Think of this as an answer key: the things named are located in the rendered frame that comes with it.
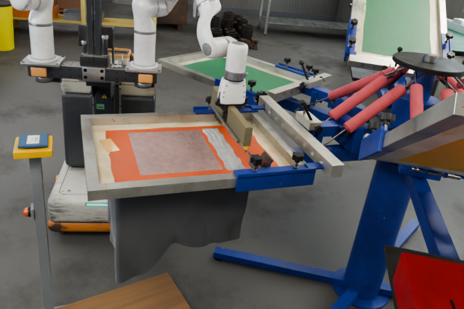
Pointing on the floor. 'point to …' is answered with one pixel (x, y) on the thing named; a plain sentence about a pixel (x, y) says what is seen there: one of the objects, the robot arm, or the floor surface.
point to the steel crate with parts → (181, 8)
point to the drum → (6, 26)
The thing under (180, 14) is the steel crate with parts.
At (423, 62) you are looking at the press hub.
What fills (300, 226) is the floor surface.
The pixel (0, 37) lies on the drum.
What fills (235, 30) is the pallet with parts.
